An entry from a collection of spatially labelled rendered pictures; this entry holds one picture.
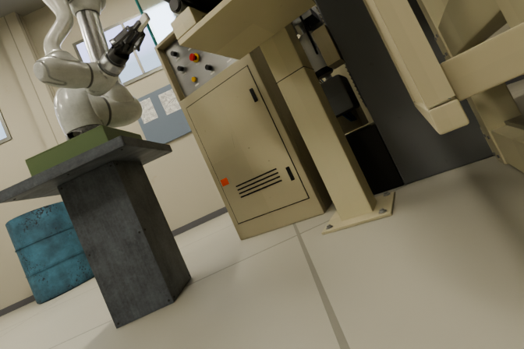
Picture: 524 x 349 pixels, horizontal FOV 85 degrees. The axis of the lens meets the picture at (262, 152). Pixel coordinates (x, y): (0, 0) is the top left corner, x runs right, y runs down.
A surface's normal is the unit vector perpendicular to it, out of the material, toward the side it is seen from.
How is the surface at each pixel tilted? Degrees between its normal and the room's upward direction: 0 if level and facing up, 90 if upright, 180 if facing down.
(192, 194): 90
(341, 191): 90
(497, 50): 90
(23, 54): 90
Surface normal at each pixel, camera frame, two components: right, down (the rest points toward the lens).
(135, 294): -0.03, -0.04
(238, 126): -0.45, 0.16
